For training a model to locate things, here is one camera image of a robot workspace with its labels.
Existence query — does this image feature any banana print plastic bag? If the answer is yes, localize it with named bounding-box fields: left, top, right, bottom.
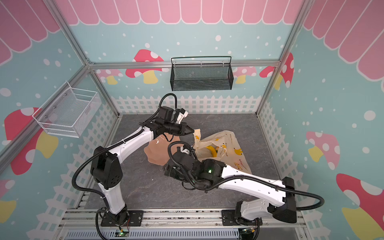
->
left=194, top=129, right=252, bottom=174

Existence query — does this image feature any pink fruit plate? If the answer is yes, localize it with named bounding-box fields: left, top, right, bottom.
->
left=144, top=133, right=180, bottom=166

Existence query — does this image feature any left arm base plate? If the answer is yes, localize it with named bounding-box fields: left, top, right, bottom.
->
left=101, top=210, right=144, bottom=227

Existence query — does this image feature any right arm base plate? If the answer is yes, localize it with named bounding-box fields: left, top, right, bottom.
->
left=221, top=210, right=263, bottom=227

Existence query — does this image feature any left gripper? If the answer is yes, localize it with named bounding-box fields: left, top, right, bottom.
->
left=164, top=121, right=195, bottom=136

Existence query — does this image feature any black mesh wall basket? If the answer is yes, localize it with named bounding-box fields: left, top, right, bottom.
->
left=170, top=56, right=234, bottom=91

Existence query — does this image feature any long yellow banana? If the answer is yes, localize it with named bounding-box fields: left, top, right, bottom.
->
left=206, top=146, right=218, bottom=158

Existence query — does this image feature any aluminium front rail frame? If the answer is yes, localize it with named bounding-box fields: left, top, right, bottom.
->
left=53, top=208, right=311, bottom=240

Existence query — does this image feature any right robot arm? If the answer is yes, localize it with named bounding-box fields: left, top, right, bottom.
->
left=164, top=141, right=325, bottom=224

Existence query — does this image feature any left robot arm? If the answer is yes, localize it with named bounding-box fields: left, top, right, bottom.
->
left=72, top=105, right=194, bottom=226

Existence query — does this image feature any white wire wall basket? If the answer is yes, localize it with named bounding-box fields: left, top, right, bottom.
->
left=33, top=82, right=102, bottom=138

